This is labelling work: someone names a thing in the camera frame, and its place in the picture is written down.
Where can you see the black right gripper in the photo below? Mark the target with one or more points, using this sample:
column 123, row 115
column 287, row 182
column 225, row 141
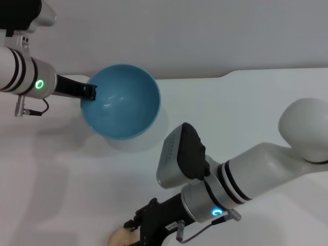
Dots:
column 164, row 220

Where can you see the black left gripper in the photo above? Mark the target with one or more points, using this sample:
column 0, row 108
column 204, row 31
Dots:
column 68, row 87

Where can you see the beige egg yolk pastry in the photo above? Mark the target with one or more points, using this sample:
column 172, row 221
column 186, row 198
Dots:
column 121, row 237

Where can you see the blue bowl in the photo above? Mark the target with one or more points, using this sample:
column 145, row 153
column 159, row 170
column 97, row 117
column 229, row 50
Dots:
column 123, row 107

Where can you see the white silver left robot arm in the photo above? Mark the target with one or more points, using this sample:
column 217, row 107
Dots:
column 23, row 74

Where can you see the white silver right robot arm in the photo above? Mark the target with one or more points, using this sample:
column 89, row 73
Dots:
column 246, row 174

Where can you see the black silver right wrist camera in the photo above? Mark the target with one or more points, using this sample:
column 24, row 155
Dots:
column 184, row 156

